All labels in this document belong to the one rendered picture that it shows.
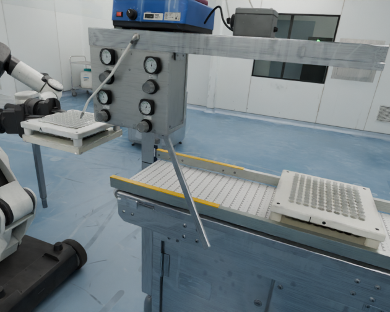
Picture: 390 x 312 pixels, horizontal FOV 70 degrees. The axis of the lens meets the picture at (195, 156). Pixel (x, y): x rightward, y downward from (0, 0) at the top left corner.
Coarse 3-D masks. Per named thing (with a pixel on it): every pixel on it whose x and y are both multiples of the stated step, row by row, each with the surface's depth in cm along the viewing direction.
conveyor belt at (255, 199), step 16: (160, 160) 106; (144, 176) 93; (160, 176) 93; (176, 176) 94; (192, 176) 95; (208, 176) 96; (224, 176) 97; (128, 192) 84; (176, 192) 84; (192, 192) 85; (208, 192) 86; (224, 192) 87; (240, 192) 87; (256, 192) 88; (272, 192) 89; (240, 208) 79; (256, 208) 79; (384, 224) 76; (384, 240) 69
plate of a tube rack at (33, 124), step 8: (88, 112) 114; (32, 120) 98; (32, 128) 94; (40, 128) 93; (48, 128) 92; (56, 128) 92; (64, 128) 93; (72, 128) 93; (80, 128) 94; (88, 128) 94; (96, 128) 96; (104, 128) 100; (64, 136) 90; (72, 136) 89; (80, 136) 90
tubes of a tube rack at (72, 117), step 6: (66, 114) 106; (72, 114) 107; (78, 114) 107; (84, 114) 107; (54, 120) 97; (60, 120) 98; (66, 120) 98; (72, 120) 100; (78, 120) 99; (84, 120) 99; (90, 120) 101
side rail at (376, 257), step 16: (144, 192) 79; (160, 192) 77; (208, 208) 72; (224, 208) 71; (240, 224) 70; (256, 224) 68; (272, 224) 67; (304, 240) 65; (320, 240) 63; (336, 240) 62; (352, 256) 61; (368, 256) 60; (384, 256) 59
